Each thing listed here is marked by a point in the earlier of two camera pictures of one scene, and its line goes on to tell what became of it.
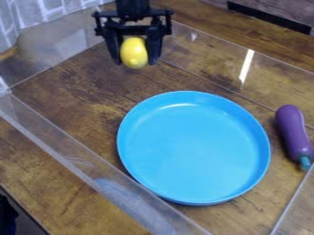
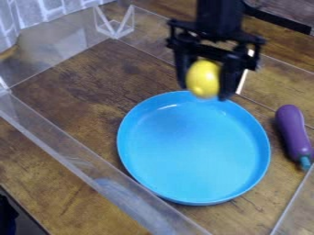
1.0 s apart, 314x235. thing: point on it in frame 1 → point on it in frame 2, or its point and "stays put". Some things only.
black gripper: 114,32 → 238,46
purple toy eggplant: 293,134 stays put
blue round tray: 194,146 stays put
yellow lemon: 134,52 → 202,77
